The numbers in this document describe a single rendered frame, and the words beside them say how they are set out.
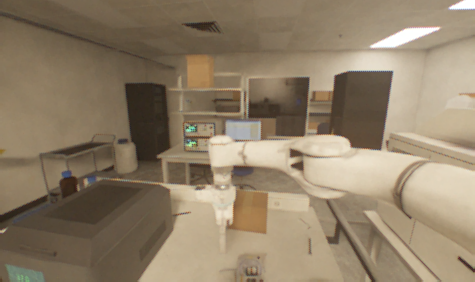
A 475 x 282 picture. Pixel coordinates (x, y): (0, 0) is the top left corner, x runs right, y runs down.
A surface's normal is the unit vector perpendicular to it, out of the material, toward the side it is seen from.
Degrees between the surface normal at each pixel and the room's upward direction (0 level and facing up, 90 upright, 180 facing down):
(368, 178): 86
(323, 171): 95
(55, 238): 51
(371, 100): 90
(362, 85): 90
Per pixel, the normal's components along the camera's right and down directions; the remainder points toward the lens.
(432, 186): -0.82, -0.55
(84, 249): -0.11, -0.47
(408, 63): -0.15, 0.19
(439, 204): -0.99, -0.11
